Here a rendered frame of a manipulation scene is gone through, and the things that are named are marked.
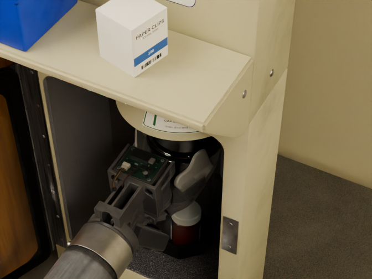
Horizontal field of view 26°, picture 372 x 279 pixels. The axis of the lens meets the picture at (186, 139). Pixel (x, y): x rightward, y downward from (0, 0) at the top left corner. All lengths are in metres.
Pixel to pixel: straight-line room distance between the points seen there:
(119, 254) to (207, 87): 0.28
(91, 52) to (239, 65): 0.15
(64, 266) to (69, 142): 0.25
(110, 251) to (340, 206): 0.58
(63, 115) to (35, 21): 0.29
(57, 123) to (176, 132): 0.19
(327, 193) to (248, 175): 0.51
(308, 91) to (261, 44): 0.60
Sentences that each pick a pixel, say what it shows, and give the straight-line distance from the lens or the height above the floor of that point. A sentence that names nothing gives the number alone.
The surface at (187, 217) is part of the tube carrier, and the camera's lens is 1.20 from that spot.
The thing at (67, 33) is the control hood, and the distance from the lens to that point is 0.87.
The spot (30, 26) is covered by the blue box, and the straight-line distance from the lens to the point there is 0.85.
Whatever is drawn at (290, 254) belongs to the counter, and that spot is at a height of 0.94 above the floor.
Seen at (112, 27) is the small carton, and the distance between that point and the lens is 0.79.
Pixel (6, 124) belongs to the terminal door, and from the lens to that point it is 1.08.
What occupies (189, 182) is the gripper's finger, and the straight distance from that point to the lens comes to 1.09.
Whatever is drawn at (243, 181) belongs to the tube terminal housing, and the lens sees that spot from 0.98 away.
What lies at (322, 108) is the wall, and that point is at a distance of 1.45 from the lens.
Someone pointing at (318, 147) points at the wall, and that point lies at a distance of 1.52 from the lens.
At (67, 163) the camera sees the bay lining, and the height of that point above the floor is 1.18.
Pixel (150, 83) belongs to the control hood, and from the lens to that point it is 0.80.
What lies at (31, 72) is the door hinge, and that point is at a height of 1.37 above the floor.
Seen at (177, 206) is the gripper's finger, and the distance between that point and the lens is 1.07.
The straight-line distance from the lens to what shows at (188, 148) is 1.10.
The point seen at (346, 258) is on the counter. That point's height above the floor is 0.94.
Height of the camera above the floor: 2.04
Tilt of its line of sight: 46 degrees down
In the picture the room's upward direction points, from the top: straight up
